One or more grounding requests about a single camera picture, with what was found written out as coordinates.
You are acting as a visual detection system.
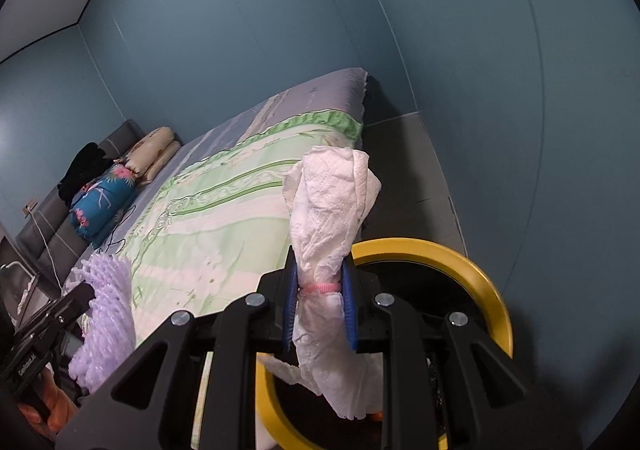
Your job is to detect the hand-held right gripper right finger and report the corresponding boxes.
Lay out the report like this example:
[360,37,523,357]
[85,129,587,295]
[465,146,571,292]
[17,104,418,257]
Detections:
[341,255,583,450]

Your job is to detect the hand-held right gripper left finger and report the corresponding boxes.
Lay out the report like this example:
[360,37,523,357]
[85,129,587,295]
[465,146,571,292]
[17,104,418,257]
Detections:
[55,246,301,450]

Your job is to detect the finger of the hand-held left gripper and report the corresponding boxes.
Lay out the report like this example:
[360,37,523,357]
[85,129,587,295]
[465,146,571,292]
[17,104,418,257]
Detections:
[47,282,96,325]

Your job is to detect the foam fruit net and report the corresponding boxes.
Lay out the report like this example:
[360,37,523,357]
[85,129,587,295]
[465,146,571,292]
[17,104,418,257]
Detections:
[67,252,137,393]

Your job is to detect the white tissue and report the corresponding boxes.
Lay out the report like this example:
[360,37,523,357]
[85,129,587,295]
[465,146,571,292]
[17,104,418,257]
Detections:
[262,146,383,420]

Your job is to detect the yellow-rimmed black trash bin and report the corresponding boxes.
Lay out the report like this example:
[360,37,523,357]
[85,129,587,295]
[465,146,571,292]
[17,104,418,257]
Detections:
[255,238,513,450]

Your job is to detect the person's left hand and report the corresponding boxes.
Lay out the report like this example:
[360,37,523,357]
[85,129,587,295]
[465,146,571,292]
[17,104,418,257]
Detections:
[19,365,78,433]

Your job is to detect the grey headboard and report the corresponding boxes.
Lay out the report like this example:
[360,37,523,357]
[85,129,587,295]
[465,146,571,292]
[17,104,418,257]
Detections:
[15,120,141,291]

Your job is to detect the blue floral folded quilt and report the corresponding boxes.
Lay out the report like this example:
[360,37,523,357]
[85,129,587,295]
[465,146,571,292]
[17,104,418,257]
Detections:
[70,165,138,243]

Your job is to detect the green floral bedspread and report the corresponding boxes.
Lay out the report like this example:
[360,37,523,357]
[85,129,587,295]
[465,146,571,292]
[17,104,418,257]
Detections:
[80,110,363,351]

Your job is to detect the black folded clothing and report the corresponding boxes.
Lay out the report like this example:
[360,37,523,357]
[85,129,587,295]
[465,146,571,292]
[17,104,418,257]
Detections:
[57,142,116,203]

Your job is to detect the beige stacked pillows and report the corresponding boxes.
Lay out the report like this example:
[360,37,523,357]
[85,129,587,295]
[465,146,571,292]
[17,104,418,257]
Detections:
[117,126,182,187]

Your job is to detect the grey striped pillow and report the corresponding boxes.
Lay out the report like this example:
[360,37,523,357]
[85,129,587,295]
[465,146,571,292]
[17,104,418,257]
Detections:
[90,68,371,251]

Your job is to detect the white charger cable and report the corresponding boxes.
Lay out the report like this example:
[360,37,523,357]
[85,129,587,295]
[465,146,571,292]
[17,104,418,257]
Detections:
[31,212,66,291]

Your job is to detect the white metal frame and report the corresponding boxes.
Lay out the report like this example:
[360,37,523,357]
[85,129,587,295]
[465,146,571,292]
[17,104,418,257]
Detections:
[0,262,41,315]

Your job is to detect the black cable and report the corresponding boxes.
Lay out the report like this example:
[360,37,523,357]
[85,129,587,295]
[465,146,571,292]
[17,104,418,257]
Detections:
[97,205,138,253]

